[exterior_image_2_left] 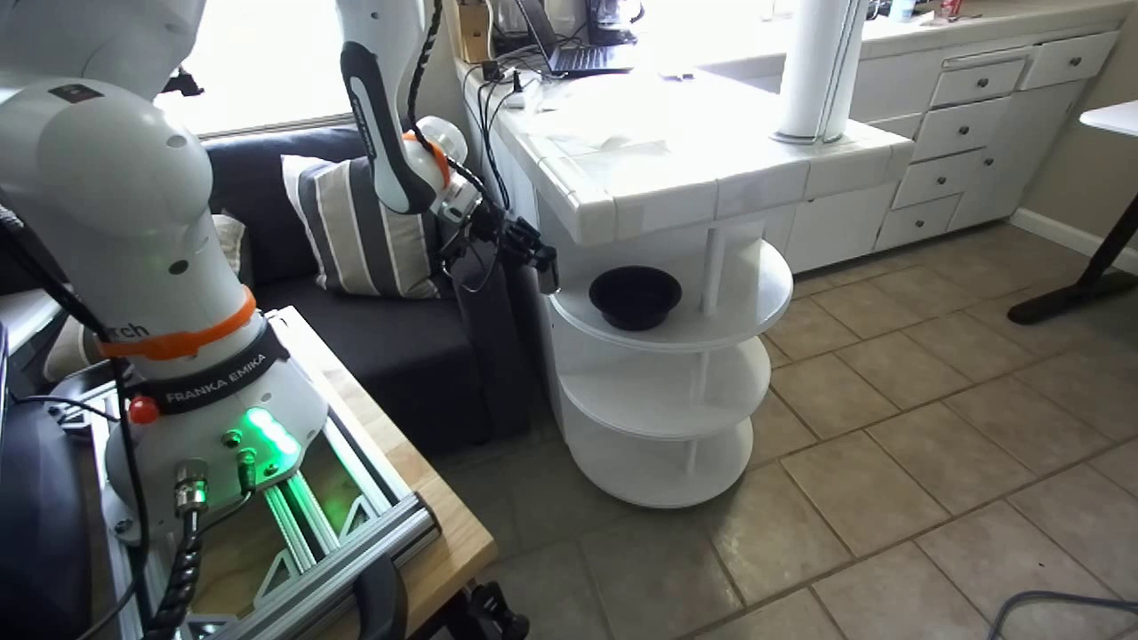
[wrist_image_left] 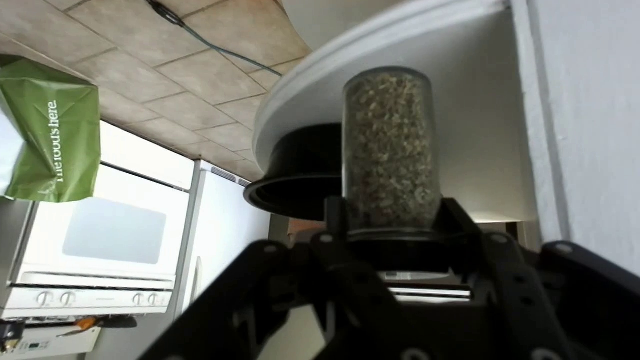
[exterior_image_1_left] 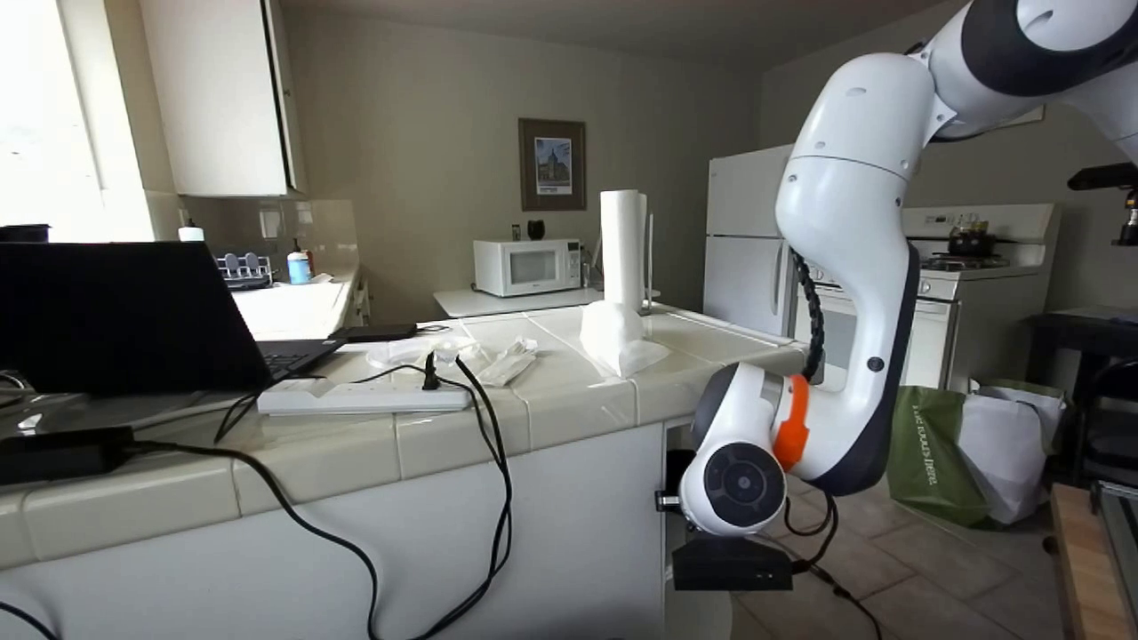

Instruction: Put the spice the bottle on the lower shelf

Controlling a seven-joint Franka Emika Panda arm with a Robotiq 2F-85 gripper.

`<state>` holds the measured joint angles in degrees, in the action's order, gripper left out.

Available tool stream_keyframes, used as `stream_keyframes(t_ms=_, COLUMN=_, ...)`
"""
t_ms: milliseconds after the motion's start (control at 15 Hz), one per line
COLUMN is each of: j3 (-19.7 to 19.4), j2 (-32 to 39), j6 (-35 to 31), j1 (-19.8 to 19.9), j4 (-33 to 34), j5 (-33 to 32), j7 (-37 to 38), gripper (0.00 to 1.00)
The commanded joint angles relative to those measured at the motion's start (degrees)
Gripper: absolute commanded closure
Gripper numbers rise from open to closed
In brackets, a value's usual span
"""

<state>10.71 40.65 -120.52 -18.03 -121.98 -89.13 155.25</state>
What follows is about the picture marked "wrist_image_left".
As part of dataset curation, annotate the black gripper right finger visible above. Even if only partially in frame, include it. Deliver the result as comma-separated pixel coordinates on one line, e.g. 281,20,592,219
432,196,640,360

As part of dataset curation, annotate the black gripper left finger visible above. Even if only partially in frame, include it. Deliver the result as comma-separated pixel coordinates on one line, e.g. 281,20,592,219
136,193,385,360

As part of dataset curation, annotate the glass spice bottle black cap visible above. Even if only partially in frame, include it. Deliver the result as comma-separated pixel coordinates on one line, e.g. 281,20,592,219
341,66,457,272

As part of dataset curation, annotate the white refrigerator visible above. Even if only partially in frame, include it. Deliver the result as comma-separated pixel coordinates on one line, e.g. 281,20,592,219
178,158,275,316

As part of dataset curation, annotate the black bowl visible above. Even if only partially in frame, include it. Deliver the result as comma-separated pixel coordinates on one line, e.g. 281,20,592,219
243,122,346,221

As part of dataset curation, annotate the white oven stove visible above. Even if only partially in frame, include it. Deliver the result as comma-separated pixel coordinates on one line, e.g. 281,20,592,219
0,118,202,324

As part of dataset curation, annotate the white tiled island with shelves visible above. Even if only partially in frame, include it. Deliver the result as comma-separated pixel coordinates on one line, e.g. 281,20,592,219
250,0,640,275

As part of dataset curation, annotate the green shopping bag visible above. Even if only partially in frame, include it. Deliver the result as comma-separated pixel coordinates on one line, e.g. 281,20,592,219
0,54,102,204

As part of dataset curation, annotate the white plastic bag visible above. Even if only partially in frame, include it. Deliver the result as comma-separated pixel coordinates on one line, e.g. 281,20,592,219
0,106,21,196

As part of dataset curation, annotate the black floor cable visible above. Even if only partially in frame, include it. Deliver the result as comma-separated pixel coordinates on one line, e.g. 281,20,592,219
144,0,287,80

